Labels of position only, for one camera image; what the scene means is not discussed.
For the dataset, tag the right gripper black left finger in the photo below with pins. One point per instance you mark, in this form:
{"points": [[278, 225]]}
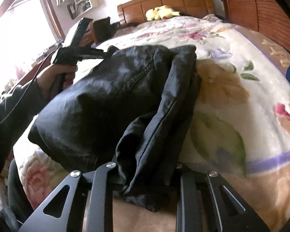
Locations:
{"points": [[79, 200]]}

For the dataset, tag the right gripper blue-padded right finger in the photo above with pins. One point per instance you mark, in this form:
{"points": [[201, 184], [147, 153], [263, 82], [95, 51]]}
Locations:
{"points": [[207, 202]]}

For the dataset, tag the dark navy trousers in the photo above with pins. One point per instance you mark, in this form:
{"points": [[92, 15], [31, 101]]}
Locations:
{"points": [[135, 108]]}

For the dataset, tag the dark left sleeve forearm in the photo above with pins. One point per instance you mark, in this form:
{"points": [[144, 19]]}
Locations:
{"points": [[16, 112]]}

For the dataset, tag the left hand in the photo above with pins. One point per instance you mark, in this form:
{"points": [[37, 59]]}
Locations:
{"points": [[46, 79]]}

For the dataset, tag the dark wooden chair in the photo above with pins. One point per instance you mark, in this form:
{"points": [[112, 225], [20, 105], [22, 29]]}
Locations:
{"points": [[99, 31]]}

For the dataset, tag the wooden desk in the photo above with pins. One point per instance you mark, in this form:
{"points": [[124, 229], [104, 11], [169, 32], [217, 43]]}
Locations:
{"points": [[12, 75]]}

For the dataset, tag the bright window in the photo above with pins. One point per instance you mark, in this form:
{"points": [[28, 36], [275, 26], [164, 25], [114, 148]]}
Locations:
{"points": [[25, 33]]}

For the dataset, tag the floral bed blanket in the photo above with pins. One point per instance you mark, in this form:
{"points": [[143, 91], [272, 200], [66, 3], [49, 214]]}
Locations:
{"points": [[241, 121]]}

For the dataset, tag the yellow plush toy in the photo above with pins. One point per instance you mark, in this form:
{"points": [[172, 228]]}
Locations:
{"points": [[162, 12]]}

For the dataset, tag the wooden headboard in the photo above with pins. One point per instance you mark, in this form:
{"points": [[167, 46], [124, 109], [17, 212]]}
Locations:
{"points": [[134, 11]]}

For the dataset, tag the louvered wooden wardrobe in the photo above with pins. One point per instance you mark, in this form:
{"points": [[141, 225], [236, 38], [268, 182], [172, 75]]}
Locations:
{"points": [[263, 16]]}

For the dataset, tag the white wall shelf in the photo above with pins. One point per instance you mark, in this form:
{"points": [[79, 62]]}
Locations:
{"points": [[83, 1]]}

